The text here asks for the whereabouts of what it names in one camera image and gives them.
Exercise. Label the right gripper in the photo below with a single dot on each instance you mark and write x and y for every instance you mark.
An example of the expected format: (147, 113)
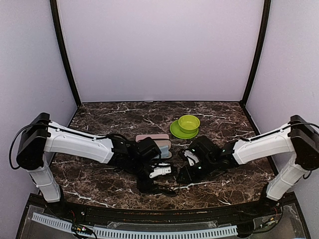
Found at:
(189, 177)

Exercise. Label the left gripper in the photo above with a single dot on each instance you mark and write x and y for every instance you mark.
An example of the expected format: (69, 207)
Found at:
(146, 187)

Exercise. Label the black sunglasses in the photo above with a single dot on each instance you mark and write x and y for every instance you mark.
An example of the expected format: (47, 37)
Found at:
(169, 185)

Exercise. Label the black glasses case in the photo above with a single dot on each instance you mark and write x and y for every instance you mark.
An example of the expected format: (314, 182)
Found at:
(163, 143)

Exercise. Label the pink glasses case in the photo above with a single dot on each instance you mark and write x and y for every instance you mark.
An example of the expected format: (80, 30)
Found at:
(152, 136)

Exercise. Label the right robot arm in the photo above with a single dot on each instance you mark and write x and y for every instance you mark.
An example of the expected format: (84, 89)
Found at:
(297, 137)

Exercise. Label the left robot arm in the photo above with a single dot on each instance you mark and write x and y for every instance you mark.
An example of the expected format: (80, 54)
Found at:
(44, 135)

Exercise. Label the green plate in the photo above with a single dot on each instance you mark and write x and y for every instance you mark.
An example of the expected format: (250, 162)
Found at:
(175, 130)

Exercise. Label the green bowl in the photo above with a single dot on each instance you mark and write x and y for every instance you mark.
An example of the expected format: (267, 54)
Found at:
(189, 123)

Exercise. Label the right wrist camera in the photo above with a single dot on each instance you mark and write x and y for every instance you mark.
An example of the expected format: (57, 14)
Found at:
(190, 157)

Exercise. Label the white slotted cable duct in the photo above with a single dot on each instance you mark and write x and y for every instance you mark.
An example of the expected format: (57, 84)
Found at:
(136, 232)

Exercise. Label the black table front rail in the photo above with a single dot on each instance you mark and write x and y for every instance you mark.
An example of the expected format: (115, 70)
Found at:
(241, 214)

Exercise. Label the right black frame post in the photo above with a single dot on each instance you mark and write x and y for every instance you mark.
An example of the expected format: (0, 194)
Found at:
(258, 52)

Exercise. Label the black frame post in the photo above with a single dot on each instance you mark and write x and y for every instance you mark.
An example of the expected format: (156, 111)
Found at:
(63, 51)
(258, 52)

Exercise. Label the left black frame post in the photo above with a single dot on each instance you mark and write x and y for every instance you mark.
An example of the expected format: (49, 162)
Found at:
(63, 51)

